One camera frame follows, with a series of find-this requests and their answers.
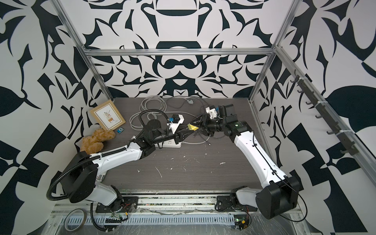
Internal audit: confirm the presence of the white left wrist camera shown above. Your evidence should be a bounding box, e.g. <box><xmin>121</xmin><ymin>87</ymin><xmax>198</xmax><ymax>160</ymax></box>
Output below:
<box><xmin>168</xmin><ymin>114</ymin><xmax>184</xmax><ymax>134</ymax></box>

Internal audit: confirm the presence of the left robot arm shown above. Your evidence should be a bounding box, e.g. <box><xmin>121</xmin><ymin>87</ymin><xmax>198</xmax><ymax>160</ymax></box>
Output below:
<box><xmin>46</xmin><ymin>111</ymin><xmax>198</xmax><ymax>212</ymax></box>

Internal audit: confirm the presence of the yellow USB wall charger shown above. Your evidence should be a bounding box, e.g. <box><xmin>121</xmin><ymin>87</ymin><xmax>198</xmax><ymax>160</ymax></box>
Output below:
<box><xmin>187</xmin><ymin>124</ymin><xmax>199</xmax><ymax>131</ymax></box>

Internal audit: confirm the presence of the wooden picture frame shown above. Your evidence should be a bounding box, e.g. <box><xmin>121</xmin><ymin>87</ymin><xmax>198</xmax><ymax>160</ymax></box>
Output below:
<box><xmin>90</xmin><ymin>100</ymin><xmax>126</xmax><ymax>130</ymax></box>

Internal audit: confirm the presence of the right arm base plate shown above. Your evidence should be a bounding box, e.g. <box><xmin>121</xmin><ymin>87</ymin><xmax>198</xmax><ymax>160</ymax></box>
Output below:
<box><xmin>214</xmin><ymin>194</ymin><xmax>258</xmax><ymax>212</ymax></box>

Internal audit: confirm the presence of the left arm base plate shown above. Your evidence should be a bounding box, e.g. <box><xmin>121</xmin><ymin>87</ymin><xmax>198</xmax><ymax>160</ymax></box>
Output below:
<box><xmin>96</xmin><ymin>196</ymin><xmax>139</xmax><ymax>213</ymax></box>

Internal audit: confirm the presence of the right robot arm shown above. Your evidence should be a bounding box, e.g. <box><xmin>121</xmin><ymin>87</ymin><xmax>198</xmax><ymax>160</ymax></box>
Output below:
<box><xmin>199</xmin><ymin>105</ymin><xmax>300</xmax><ymax>219</ymax></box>

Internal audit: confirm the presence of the white power strip cord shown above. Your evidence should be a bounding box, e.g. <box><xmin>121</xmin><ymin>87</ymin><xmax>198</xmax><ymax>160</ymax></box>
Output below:
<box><xmin>129</xmin><ymin>95</ymin><xmax>212</xmax><ymax>145</ymax></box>

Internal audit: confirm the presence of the brown teddy bear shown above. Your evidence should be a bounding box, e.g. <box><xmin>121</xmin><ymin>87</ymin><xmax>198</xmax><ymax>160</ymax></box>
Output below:
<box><xmin>80</xmin><ymin>128</ymin><xmax>116</xmax><ymax>154</ymax></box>

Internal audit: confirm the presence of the tape roll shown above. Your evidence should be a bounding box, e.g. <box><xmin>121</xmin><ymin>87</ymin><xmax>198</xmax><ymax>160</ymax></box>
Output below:
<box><xmin>64</xmin><ymin>209</ymin><xmax>87</xmax><ymax>232</ymax></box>

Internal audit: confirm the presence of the small circuit board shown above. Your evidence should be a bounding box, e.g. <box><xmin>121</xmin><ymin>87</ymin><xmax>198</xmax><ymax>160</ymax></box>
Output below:
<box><xmin>235</xmin><ymin>214</ymin><xmax>251</xmax><ymax>231</ymax></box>

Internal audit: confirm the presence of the white power strip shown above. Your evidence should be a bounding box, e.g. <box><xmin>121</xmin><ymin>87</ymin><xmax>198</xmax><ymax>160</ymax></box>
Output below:
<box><xmin>156</xmin><ymin>140</ymin><xmax>182</xmax><ymax>148</ymax></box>

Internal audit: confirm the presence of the black wall hook rack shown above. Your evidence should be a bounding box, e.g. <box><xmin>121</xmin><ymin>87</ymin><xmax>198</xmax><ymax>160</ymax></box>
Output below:
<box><xmin>291</xmin><ymin>70</ymin><xmax>360</xmax><ymax>156</ymax></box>

